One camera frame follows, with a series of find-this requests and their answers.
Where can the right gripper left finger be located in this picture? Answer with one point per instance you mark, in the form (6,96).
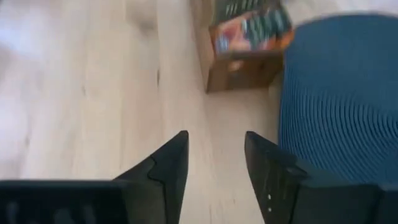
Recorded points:
(174,168)

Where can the orange peach tea packet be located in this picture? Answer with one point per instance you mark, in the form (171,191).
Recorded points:
(252,34)

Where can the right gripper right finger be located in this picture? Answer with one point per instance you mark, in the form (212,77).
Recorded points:
(270,171)

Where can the wooden compartment organizer box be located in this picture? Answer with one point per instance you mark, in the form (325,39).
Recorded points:
(242,74)

